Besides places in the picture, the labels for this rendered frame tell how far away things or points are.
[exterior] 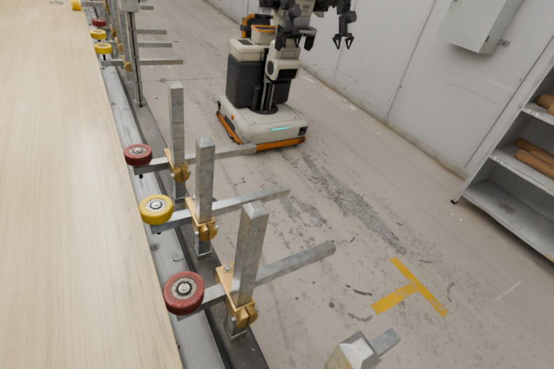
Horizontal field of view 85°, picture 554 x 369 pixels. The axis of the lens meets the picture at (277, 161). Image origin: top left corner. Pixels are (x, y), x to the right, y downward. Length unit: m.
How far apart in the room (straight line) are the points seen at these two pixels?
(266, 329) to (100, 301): 1.07
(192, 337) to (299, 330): 0.83
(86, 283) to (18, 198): 0.32
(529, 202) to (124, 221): 2.91
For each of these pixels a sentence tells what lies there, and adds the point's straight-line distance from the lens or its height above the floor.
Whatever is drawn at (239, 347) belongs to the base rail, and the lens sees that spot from 0.85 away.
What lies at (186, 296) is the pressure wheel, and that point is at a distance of 0.68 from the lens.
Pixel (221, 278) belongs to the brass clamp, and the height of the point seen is 0.86.
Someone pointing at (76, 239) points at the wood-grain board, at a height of 0.90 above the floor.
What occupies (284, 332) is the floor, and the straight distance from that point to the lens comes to 1.67.
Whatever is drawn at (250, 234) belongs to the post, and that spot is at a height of 1.09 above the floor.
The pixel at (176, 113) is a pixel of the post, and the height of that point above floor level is 1.05.
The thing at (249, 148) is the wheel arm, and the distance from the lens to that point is 1.15.
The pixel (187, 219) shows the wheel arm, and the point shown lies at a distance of 0.89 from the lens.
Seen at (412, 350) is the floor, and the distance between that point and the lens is 1.87.
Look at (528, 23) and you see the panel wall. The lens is 3.05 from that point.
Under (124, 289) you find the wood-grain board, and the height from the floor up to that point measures 0.90.
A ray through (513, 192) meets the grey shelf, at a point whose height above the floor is 0.16.
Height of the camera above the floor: 1.49
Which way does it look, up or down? 36 degrees down
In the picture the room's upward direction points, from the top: 11 degrees clockwise
